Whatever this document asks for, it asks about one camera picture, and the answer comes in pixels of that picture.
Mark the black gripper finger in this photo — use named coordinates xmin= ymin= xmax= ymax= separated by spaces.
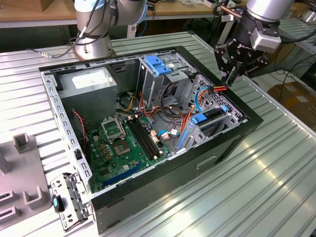
xmin=213 ymin=44 xmax=237 ymax=87
xmin=231 ymin=55 xmax=270 ymax=86

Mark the orange red power wire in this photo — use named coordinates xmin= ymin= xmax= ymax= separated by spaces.
xmin=180 ymin=83 xmax=230 ymax=140

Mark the blue data wire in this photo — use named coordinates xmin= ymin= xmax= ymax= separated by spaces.
xmin=157 ymin=85 xmax=214 ymax=142

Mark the hard disk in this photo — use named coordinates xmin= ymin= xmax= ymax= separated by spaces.
xmin=176 ymin=105 xmax=228 ymax=152

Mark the grey metal disk bay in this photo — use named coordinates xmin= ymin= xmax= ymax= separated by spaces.
xmin=176 ymin=74 xmax=249 ymax=153

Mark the large brown cardboard box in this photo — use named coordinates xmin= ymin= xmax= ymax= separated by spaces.
xmin=268 ymin=82 xmax=316 ymax=125

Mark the metal slat side table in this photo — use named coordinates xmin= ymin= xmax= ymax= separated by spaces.
xmin=268 ymin=17 xmax=316 ymax=72

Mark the blue plastic drive latch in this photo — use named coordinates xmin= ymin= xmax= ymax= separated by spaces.
xmin=144 ymin=55 xmax=173 ymax=77

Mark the grey metal drive cage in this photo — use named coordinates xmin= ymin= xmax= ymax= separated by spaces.
xmin=136 ymin=50 xmax=198 ymax=109

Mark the black RAM slot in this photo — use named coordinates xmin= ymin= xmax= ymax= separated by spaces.
xmin=130 ymin=118 xmax=155 ymax=159
xmin=137 ymin=117 xmax=160 ymax=157
xmin=133 ymin=118 xmax=158 ymax=158
xmin=127 ymin=119 xmax=152 ymax=160

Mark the black open PC case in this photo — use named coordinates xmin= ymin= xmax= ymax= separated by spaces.
xmin=38 ymin=45 xmax=264 ymax=235

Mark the CPU socket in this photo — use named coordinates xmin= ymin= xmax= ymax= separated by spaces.
xmin=112 ymin=140 xmax=136 ymax=158

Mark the metal socket cover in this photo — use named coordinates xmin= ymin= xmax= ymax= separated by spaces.
xmin=100 ymin=116 xmax=125 ymax=143

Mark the grey power supply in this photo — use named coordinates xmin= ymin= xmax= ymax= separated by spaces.
xmin=58 ymin=66 xmax=118 ymax=129

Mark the green motherboard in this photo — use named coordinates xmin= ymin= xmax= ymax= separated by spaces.
xmin=87 ymin=115 xmax=172 ymax=193

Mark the blue expansion slot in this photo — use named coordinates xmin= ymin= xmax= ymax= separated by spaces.
xmin=102 ymin=161 xmax=143 ymax=187

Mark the wooden desk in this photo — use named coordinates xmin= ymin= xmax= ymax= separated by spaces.
xmin=0 ymin=0 xmax=297 ymax=29

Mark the small brown cardboard box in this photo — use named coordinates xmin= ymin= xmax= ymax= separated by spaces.
xmin=0 ymin=0 xmax=54 ymax=12

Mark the grey parts rack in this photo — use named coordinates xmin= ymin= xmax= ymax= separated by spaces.
xmin=0 ymin=133 xmax=53 ymax=223

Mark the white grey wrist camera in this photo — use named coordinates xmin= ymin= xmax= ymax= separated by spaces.
xmin=250 ymin=31 xmax=282 ymax=54

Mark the thick black cable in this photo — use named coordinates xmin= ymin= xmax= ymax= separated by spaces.
xmin=158 ymin=82 xmax=192 ymax=121

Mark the red orange wire bundle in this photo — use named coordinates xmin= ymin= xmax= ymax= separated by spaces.
xmin=139 ymin=91 xmax=173 ymax=119

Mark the yellow black wire bundle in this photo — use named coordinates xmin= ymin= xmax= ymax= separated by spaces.
xmin=118 ymin=91 xmax=136 ymax=112

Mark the red black twisted wire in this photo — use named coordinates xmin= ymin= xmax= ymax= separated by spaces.
xmin=71 ymin=110 xmax=87 ymax=155

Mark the thin black cable with plug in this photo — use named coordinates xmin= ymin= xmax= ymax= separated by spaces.
xmin=26 ymin=29 xmax=86 ymax=59

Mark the metal slot bracket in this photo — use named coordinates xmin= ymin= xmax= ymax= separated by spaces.
xmin=50 ymin=172 xmax=93 ymax=233

